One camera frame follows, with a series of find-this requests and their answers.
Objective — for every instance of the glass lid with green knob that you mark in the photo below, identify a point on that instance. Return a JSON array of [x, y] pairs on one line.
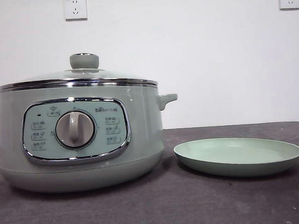
[[111, 76]]

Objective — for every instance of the pale green electric steamer pot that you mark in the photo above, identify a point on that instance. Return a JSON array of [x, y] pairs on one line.
[[140, 132]]

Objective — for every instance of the pale green round plate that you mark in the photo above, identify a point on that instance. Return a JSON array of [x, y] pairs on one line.
[[238, 157]]

